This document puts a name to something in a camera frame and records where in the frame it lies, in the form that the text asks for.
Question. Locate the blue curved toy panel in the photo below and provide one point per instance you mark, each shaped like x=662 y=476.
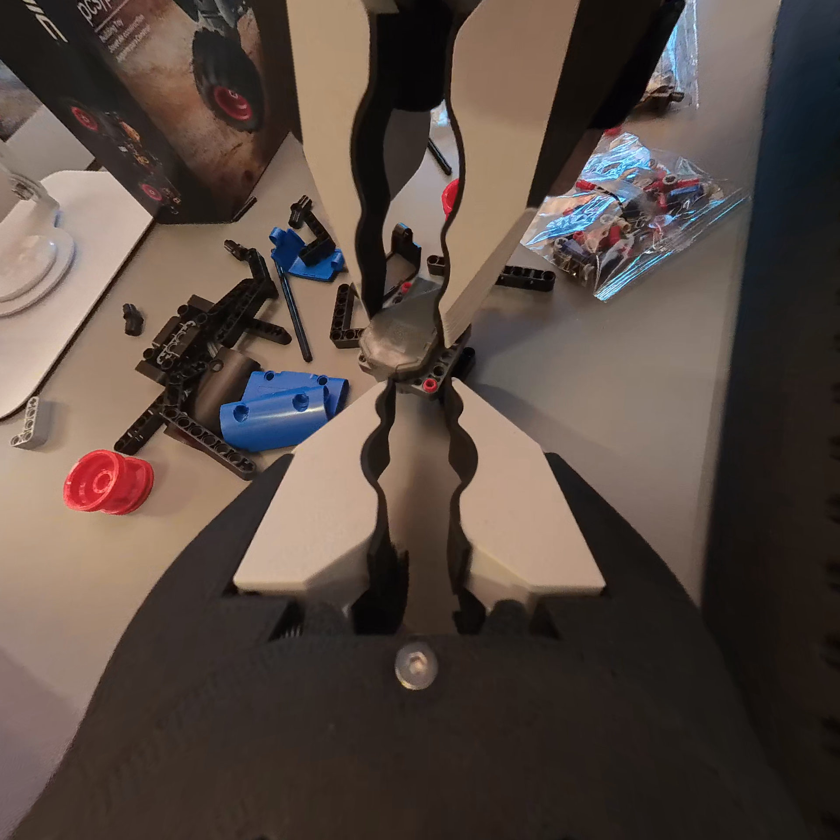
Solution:
x=275 y=420
x=295 y=380

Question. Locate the black rectangular panel piece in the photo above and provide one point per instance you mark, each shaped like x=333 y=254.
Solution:
x=403 y=249

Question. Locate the printed toy set box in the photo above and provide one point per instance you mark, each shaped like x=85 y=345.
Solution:
x=164 y=98

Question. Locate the light grey angled beam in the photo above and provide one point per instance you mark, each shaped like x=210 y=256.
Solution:
x=31 y=423

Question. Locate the small black connector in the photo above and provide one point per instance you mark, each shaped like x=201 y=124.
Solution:
x=133 y=318

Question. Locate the dark perforated panel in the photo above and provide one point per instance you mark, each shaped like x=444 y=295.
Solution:
x=787 y=394

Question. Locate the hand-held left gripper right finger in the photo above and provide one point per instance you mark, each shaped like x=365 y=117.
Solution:
x=525 y=525

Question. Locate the straight black beam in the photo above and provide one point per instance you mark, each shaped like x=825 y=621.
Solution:
x=525 y=279

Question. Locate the grey toy motor block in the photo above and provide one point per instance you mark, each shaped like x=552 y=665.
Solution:
x=400 y=341

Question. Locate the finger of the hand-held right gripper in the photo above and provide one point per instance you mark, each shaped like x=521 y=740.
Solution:
x=321 y=98
x=505 y=131

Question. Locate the grey desk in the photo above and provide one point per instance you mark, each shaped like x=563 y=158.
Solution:
x=590 y=394

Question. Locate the clear plastic bag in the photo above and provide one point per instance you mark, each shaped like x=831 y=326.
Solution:
x=676 y=59

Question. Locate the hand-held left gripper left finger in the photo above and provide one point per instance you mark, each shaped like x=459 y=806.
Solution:
x=315 y=525

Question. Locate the blue flat bracket piece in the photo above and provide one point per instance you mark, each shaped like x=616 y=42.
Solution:
x=283 y=244

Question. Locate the black L-shaped beam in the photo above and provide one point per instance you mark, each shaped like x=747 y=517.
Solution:
x=344 y=315

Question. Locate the black curved toy shell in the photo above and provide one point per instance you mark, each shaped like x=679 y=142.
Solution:
x=226 y=387

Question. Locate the red wheel hub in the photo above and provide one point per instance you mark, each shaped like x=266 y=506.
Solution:
x=108 y=482
x=450 y=200

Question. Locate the black beam frame assembly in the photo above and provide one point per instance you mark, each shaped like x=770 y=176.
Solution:
x=197 y=334

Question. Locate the clear bag of small parts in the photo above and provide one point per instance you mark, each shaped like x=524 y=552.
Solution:
x=630 y=216

